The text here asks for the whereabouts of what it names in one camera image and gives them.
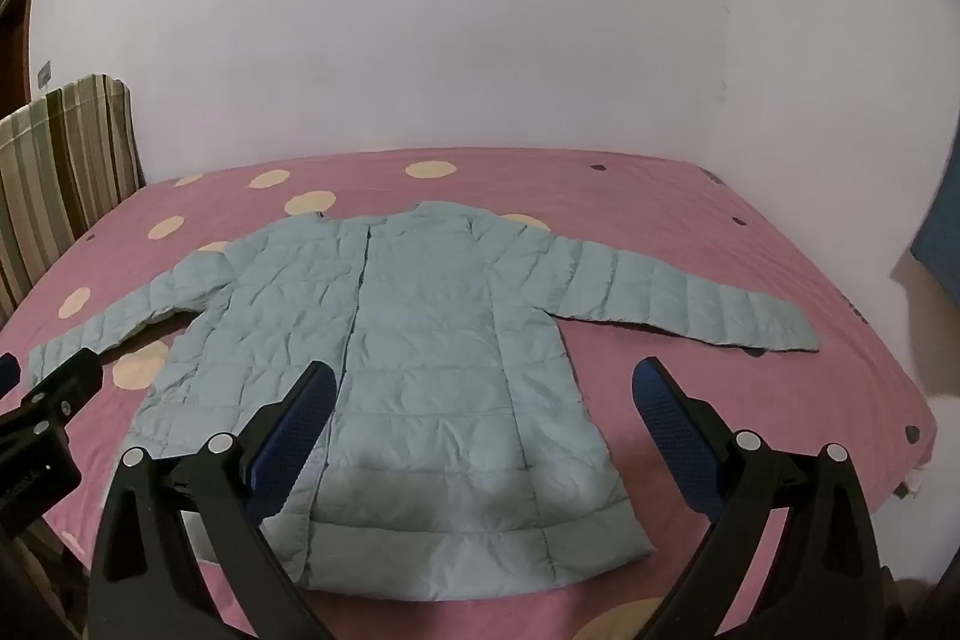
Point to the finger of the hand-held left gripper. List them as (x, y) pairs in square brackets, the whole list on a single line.
[(64, 385), (6, 371)]

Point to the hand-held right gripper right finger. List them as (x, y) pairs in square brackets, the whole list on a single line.
[(671, 430)]

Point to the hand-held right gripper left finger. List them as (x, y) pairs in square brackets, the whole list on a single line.
[(296, 426)]

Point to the light blue puffer jacket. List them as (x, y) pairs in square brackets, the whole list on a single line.
[(442, 340)]

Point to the pink polka dot bed sheet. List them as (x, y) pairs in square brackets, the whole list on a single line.
[(660, 250)]

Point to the blue cloth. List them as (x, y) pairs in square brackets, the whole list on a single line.
[(937, 246)]

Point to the brown wooden door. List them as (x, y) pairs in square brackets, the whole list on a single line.
[(13, 48)]

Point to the wall light switch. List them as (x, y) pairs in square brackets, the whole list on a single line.
[(43, 74)]

